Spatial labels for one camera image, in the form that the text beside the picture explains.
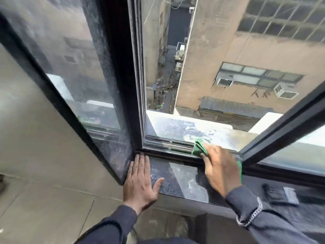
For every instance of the brown low cabinet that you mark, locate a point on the brown low cabinet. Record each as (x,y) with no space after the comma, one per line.
(215,228)

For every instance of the white window air conditioner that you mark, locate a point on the white window air conditioner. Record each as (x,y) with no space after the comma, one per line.
(286,91)
(224,80)

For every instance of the green microfibre cloth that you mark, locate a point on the green microfibre cloth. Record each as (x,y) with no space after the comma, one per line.
(199,148)

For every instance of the frosted pane window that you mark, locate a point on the frosted pane window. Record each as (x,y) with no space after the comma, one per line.
(254,73)

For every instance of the person's right forearm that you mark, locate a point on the person's right forearm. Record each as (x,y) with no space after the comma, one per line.
(266,231)

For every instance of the person's left hand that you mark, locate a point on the person's left hand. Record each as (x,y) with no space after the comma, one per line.
(139,185)

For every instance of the white outer ledge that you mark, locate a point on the white outer ledge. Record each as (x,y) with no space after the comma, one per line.
(172,127)

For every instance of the black paint brush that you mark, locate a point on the black paint brush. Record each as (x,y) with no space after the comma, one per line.
(290,196)

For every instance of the black window frame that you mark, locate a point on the black window frame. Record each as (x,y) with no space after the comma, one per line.
(119,73)

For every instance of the dark granite window jamb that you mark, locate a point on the dark granite window jamb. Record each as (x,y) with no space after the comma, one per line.
(76,73)

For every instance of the large gridded window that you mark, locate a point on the large gridded window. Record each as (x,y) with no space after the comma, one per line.
(281,17)

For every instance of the glass sliding window sash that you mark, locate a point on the glass sliding window sash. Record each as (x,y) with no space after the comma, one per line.
(292,116)

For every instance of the person's right hand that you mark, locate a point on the person's right hand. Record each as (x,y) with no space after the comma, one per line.
(222,170)

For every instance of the grey corrugated awning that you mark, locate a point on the grey corrugated awning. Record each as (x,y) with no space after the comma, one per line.
(233,107)

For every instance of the beige building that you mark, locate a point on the beige building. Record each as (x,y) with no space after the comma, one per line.
(210,43)

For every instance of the person's right shoe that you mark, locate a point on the person's right shoe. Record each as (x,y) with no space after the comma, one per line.
(181,227)

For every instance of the caged outdoor air conditioner unit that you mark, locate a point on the caged outdoor air conditioner unit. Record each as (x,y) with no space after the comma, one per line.
(180,52)

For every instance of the person's left forearm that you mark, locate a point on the person's left forearm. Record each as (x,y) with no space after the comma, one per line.
(111,226)

